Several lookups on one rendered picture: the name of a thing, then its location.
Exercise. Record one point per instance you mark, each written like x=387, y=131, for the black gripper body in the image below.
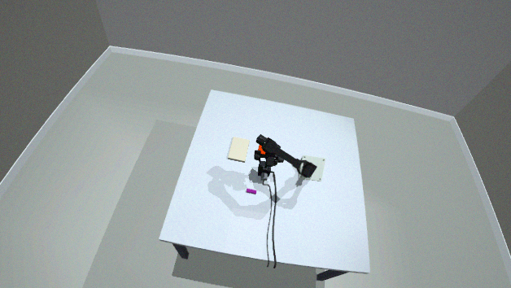
x=258, y=155

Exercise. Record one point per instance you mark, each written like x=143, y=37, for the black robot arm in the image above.
x=270, y=146

